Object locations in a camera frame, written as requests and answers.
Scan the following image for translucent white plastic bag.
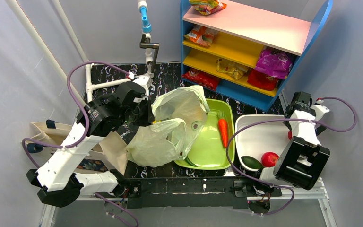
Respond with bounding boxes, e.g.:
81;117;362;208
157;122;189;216
126;85;210;167

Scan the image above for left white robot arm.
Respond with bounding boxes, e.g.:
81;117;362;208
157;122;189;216
26;80;155;208

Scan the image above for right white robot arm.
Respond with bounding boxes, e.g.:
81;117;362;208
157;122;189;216
259;92;330;190

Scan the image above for purple snack bag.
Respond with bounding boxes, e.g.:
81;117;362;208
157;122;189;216
254;46;296;79

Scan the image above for red snack bag right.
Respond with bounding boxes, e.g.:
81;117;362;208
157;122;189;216
247;70;280;91

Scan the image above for red snack bag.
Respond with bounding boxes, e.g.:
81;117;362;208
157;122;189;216
247;70;280;91
182;68;221;91

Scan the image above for yellow snack bag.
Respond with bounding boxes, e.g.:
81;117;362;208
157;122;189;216
216;58;251;80

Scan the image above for red snack bag left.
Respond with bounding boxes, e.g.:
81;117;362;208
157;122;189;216
182;68;221;91

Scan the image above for beige canvas tote bag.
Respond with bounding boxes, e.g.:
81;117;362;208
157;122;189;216
22;120;127;174

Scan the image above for orange snack bag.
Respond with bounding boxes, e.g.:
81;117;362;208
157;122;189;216
184;25;218;47

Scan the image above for snack bag on top shelf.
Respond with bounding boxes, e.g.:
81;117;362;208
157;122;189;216
189;0;227;16

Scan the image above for red strawberry fruit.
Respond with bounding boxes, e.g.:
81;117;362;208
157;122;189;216
287;131;293;140

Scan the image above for white plastic tray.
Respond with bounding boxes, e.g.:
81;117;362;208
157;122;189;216
234;114;290;161

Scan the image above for red apple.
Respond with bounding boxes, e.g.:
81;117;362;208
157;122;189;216
261;152;279;167

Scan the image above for colourful shelf unit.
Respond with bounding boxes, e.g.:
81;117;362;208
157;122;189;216
180;0;333;111

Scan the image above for dark green avocado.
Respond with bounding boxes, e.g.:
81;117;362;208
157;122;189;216
241;156;263;170

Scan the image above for green chili pepper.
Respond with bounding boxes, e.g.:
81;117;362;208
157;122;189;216
185;156;197;167

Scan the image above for orange carrot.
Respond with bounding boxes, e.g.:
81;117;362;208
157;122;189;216
217;111;229;148

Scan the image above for green plastic tray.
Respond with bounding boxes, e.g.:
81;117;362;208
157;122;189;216
174;99;234;171

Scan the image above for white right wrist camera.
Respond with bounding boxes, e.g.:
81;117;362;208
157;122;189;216
310;98;330;121

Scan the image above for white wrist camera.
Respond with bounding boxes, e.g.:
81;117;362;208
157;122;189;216
128;72;152;96
310;98;330;121

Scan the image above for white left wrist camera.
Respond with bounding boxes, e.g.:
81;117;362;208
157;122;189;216
128;72;152;96

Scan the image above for white pvc pipe frame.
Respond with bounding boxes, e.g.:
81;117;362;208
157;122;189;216
6;0;159;102

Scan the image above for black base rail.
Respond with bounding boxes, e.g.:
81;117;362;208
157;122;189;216
109;176;282;209

